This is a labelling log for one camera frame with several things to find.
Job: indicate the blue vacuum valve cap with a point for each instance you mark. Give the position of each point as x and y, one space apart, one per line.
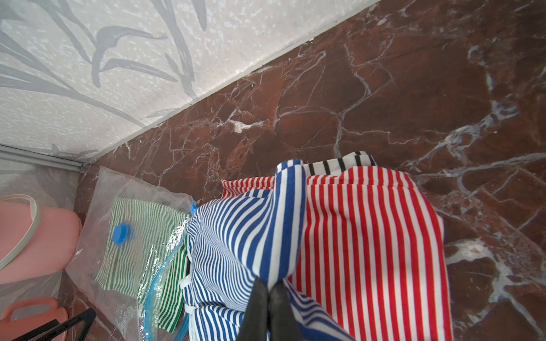
121 234

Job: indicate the clear plastic vacuum bag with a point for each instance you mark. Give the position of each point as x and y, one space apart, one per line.
131 320

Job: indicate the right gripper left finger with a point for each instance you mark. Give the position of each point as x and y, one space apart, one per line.
255 321

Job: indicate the black white striped garment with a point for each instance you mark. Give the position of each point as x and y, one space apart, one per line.
335 167

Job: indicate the blue zipper slider clip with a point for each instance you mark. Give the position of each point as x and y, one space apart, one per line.
193 208

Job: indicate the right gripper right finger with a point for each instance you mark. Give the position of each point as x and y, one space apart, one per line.
283 325

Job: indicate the green white striped garment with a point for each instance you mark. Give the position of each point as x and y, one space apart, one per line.
157 231

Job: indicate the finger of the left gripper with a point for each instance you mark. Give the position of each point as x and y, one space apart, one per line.
53 329

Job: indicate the pink bucket with lid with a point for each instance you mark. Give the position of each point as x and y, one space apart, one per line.
36 240

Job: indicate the pink watering can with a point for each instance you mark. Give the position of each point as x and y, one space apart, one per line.
12 328

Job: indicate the red white striped garment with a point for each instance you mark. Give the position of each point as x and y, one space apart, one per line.
372 261

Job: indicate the blue white striped garment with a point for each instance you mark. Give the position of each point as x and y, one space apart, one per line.
233 241

